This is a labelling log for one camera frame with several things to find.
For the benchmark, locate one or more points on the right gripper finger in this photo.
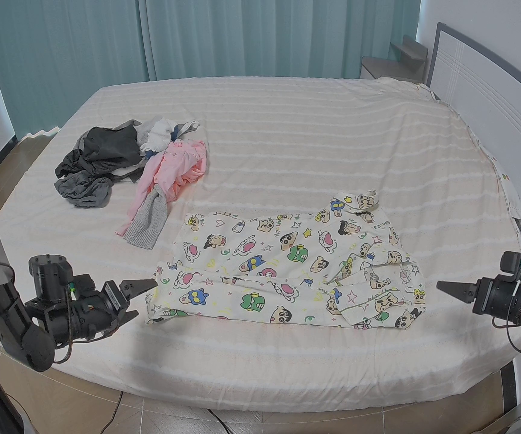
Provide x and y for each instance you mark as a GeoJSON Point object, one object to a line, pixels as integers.
{"type": "Point", "coordinates": [466, 292]}

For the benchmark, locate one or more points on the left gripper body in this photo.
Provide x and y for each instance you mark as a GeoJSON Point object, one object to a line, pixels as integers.
{"type": "Point", "coordinates": [98, 314]}

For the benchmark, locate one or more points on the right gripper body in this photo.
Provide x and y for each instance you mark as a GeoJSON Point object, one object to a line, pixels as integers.
{"type": "Point", "coordinates": [504, 299]}

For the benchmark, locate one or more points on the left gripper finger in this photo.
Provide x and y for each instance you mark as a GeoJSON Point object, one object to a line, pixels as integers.
{"type": "Point", "coordinates": [127, 318]}
{"type": "Point", "coordinates": [134, 289]}

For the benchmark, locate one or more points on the white printed pyjama top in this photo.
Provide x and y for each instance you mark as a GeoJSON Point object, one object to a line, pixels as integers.
{"type": "Point", "coordinates": [287, 265]}

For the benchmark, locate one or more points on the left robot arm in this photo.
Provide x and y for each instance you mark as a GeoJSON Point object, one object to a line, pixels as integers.
{"type": "Point", "coordinates": [48, 278]}

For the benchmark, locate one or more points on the pile of clothes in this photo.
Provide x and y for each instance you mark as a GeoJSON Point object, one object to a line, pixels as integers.
{"type": "Point", "coordinates": [107, 152]}

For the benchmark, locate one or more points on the bed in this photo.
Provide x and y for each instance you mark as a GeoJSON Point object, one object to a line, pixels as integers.
{"type": "Point", "coordinates": [310, 143]}

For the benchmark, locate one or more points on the grey bedside table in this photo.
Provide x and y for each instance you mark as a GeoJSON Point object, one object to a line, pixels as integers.
{"type": "Point", "coordinates": [391, 68]}

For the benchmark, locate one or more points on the blue-green curtain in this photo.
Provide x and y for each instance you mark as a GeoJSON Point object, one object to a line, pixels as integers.
{"type": "Point", "coordinates": [61, 39]}
{"type": "Point", "coordinates": [265, 21]}

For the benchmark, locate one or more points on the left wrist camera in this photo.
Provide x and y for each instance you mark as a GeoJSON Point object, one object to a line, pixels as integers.
{"type": "Point", "coordinates": [82, 287]}

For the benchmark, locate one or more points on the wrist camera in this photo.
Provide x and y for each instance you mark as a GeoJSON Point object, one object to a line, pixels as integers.
{"type": "Point", "coordinates": [82, 287]}
{"type": "Point", "coordinates": [513, 262]}

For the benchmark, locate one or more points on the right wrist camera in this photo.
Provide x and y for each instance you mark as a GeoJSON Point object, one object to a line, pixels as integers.
{"type": "Point", "coordinates": [513, 262]}

